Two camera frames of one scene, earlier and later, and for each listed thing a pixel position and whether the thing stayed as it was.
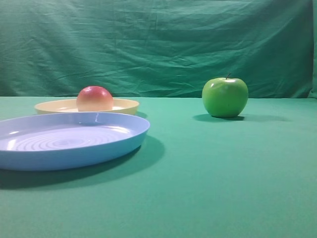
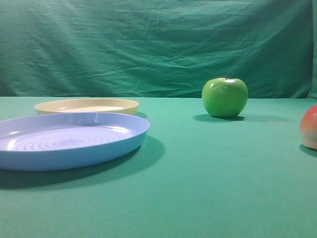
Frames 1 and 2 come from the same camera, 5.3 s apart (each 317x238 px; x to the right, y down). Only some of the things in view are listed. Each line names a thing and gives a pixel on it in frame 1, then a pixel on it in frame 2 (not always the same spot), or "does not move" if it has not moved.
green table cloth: x=253 y=175 does not move
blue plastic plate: x=64 y=140 does not move
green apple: x=225 y=98 does not move
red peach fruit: x=94 y=98 → x=308 y=128
